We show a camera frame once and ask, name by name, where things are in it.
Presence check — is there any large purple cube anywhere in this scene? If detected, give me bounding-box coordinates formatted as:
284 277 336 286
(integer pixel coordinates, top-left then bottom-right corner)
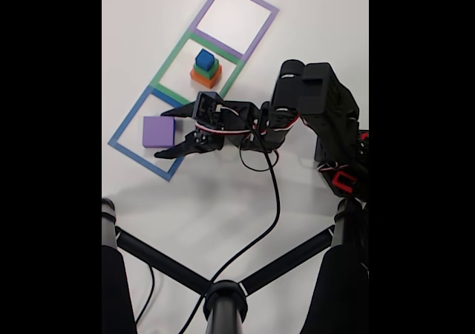
142 116 177 148

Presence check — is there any orange cube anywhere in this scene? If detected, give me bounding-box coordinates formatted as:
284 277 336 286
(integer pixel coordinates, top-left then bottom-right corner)
189 65 223 90

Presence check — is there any green cube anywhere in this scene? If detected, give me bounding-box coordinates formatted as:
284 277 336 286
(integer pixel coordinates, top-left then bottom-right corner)
192 58 220 80

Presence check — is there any small blue cube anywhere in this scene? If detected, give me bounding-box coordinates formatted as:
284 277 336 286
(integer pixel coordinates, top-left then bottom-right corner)
195 48 217 71

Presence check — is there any red table clamp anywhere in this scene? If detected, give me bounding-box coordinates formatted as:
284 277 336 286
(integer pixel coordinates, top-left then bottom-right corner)
331 170 358 194

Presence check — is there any black tripod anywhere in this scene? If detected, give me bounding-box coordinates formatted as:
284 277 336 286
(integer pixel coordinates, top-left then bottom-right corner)
102 197 370 334

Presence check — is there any red white servo wire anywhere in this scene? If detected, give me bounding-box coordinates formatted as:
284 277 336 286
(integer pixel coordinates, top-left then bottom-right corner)
194 105 301 172
318 162 350 174

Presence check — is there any blue square frame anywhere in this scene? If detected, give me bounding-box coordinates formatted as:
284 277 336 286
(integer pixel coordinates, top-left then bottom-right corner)
107 85 209 182

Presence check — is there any green square frame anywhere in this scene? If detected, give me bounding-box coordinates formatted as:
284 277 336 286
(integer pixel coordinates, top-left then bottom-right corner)
150 29 246 107

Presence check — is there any purple square frame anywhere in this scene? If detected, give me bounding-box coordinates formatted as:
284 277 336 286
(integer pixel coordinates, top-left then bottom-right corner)
189 0 280 61

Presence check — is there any thick black camera cable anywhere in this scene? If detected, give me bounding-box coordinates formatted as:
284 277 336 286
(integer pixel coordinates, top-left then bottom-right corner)
177 125 281 334

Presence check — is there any thin black cable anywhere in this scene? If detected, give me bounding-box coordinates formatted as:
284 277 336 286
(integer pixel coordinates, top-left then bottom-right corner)
134 263 155 324

